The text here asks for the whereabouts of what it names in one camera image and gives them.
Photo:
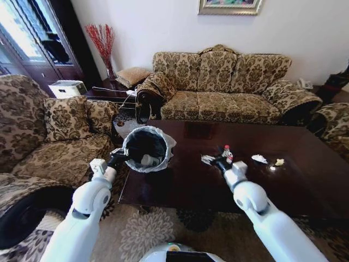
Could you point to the white storage box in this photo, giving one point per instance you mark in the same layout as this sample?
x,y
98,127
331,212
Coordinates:
x,y
68,88

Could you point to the flat crumpled white paper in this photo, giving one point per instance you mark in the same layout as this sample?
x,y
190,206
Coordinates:
x,y
206,158

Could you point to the floral damask throw cushion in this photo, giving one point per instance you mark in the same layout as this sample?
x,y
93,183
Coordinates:
x,y
66,118

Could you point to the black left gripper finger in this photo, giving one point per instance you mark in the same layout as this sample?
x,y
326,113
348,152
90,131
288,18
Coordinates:
x,y
126,152

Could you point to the dark wood glass cabinet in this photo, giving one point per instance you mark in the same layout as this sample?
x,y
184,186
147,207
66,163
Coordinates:
x,y
41,41

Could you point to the three-seat floral damask sofa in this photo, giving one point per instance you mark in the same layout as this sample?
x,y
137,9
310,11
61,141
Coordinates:
x,y
226,90

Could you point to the small bottle red cap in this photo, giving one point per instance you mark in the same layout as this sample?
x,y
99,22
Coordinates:
x,y
228,153

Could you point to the white robot front shell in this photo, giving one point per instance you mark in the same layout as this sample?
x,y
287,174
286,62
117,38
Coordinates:
x,y
174,253

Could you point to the dark wood side table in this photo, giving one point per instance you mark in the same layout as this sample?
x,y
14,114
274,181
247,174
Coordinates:
x,y
114,94

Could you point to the white desk telephone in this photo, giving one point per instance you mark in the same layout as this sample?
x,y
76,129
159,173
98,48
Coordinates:
x,y
304,83

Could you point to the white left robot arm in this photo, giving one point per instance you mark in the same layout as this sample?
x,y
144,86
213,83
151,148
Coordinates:
x,y
81,218

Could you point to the large floral damask armchair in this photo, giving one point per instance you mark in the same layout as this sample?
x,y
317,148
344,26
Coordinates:
x,y
32,142

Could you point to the glass vase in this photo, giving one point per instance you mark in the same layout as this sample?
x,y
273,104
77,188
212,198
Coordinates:
x,y
110,71

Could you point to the white cup trash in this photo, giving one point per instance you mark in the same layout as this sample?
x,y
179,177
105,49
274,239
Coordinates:
x,y
147,160

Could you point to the red decorative branches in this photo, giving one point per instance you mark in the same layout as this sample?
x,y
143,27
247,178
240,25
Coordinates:
x,y
101,43

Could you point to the floral armchair dark wood trim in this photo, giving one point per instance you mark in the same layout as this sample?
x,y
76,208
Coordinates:
x,y
334,128

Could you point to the dark wood coffee table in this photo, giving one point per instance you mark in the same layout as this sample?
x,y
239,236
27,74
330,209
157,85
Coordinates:
x,y
245,185

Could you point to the black trash bin white liner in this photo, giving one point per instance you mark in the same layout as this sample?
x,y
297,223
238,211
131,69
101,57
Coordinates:
x,y
149,142

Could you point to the beige floral patterned rug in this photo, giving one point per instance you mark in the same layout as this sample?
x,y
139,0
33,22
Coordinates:
x,y
152,234

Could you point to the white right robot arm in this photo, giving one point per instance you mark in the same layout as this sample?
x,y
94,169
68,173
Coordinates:
x,y
261,215

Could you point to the crumpled white tissue ball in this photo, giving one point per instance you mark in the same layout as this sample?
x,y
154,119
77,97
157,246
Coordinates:
x,y
259,158

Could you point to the crumpled yellowish paper scrap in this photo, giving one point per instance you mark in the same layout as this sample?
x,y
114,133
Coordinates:
x,y
279,162

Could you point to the dark black red bag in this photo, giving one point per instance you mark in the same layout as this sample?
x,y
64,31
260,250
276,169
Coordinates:
x,y
334,85

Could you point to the silver framed picture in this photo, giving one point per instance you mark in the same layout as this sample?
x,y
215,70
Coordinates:
x,y
230,6

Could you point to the gold quilted cushion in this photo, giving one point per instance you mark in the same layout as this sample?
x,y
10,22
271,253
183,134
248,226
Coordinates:
x,y
132,76

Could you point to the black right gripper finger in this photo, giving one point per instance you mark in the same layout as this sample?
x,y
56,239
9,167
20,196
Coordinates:
x,y
219,152
212,162

